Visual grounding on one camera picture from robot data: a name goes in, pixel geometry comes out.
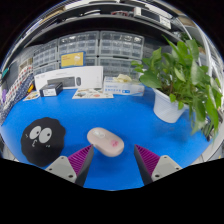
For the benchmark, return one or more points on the long white keyboard box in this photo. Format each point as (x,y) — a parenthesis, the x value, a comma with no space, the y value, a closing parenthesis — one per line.
(91,75)

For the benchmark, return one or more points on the yellow product box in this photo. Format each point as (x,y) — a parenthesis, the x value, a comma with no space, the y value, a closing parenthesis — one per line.
(71,60)

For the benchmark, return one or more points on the black cartoon-eyed mouse pad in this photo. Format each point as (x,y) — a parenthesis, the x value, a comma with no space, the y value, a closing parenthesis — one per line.
(41,148)

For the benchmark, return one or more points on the white and blue glove box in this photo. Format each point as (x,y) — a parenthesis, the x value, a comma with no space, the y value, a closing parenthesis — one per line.
(121,87)

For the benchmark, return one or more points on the pink computer mouse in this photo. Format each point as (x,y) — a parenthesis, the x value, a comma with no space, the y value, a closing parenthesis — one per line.
(105,141)

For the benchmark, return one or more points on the small colourful sticker sheet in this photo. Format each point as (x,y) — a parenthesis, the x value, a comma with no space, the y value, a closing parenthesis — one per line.
(31,96)

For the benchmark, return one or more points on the small black box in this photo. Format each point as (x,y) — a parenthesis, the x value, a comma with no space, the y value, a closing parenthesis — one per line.
(50,90)

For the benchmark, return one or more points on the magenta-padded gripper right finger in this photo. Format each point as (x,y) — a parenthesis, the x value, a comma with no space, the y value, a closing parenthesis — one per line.
(165,166)

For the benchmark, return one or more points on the green plant in white pot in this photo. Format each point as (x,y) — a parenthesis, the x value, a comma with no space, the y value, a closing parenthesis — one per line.
(180,73)

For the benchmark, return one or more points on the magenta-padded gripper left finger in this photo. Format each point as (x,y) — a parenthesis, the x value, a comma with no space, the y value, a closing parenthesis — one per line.
(63,166)

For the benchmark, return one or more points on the dark wall shelf unit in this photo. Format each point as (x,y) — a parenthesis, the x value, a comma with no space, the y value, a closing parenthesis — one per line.
(100,18)

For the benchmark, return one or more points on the large colourful sticker sheet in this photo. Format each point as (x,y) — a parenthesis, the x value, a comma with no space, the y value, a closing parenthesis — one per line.
(91,94)

